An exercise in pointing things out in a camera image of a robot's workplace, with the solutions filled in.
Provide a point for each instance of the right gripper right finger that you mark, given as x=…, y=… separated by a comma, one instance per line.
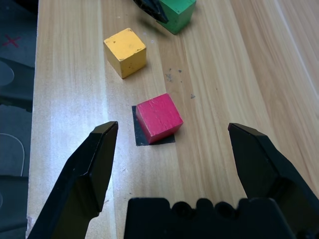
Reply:
x=261, y=164

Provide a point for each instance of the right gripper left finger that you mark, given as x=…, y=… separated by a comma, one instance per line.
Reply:
x=74, y=194

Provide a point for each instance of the red wooden block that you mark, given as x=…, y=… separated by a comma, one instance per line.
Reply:
x=159, y=117

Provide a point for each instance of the yellow wooden block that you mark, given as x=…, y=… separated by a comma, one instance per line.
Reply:
x=124, y=49

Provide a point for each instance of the green wooden block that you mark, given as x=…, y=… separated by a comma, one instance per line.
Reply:
x=179, y=15

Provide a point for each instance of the grey robot right foot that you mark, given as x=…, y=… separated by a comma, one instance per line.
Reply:
x=10, y=154

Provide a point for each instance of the grey robot foot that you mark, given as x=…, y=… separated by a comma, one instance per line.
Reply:
x=10, y=154
x=5, y=74

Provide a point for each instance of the black square marker patch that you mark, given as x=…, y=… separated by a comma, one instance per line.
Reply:
x=140, y=138

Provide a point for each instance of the grey robot left foot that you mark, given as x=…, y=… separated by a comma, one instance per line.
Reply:
x=5, y=74

